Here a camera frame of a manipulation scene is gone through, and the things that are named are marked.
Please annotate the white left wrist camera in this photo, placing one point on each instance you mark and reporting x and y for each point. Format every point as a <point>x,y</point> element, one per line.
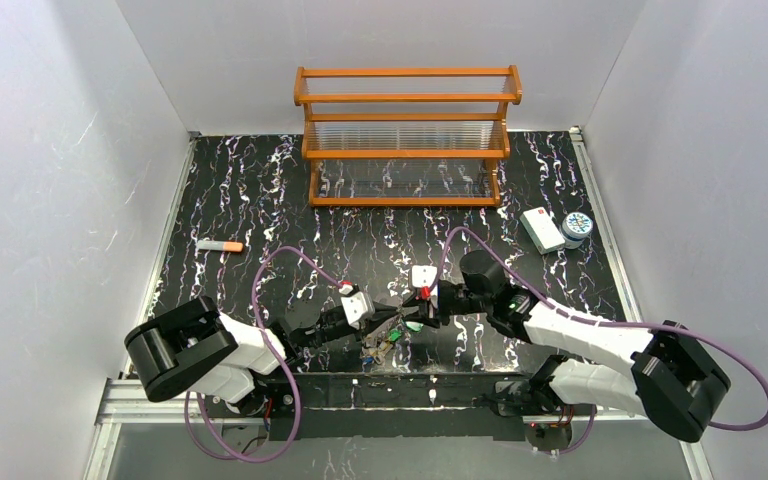
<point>357,305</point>

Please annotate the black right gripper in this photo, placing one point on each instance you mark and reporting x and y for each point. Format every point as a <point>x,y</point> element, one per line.
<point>432,307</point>

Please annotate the cluster of tagged keys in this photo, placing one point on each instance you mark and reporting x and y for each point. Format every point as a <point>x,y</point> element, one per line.
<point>377,345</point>

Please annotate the orange wooden shelf rack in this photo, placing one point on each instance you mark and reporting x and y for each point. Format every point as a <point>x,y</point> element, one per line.
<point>406,137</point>

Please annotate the blue white round tin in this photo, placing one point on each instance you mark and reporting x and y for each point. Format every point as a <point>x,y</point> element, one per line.
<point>575,228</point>

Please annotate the white rectangular box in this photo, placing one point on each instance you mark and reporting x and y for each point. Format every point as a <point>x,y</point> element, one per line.
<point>541,230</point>

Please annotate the orange grey marker pen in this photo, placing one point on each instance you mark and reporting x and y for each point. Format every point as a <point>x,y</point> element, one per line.
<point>220,246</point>

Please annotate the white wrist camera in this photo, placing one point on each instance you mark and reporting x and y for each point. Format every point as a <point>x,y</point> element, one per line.
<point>421,279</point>
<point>357,305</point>

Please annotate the green key tag far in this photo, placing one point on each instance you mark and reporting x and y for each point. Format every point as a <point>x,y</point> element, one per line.
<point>413,326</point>

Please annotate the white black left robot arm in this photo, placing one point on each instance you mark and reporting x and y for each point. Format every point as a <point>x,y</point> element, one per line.
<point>195,347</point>

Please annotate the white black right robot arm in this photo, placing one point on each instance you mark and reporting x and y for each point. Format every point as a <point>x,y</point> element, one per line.
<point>667,377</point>

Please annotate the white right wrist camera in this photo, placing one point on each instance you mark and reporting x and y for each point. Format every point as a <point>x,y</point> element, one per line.
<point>421,279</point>

